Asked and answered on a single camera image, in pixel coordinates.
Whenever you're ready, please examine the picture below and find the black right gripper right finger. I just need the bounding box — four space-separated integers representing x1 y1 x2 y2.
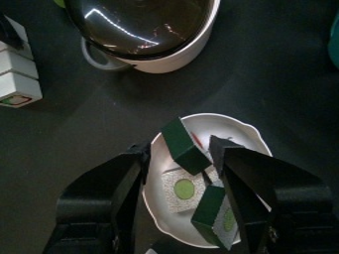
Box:
208 134 339 254

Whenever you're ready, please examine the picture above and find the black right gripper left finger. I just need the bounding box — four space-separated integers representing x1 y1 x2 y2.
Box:
43 142 152 254

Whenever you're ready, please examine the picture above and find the green-sided sushi piece green centre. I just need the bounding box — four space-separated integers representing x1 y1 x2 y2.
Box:
189 185 243 251

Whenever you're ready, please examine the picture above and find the flat sushi piece green centre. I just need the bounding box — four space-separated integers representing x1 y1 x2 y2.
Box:
160 167 209 214

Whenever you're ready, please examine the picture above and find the dark green sushi roll block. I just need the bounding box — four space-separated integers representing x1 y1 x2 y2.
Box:
160 116 213 177

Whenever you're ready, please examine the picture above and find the white sushi roll block row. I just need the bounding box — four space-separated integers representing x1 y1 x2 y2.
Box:
0 14 44 109

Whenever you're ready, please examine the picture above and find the white scalloped plate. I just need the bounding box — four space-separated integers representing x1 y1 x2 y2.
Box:
141 112 274 249

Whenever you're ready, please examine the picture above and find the teal object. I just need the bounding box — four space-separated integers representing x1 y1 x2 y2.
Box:
327 13 339 68

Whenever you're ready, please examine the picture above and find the dark glossy pot lid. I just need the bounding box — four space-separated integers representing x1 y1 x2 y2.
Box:
65 0 216 61

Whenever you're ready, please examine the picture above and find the white pot with handle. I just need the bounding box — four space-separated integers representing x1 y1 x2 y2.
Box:
64 0 221 74

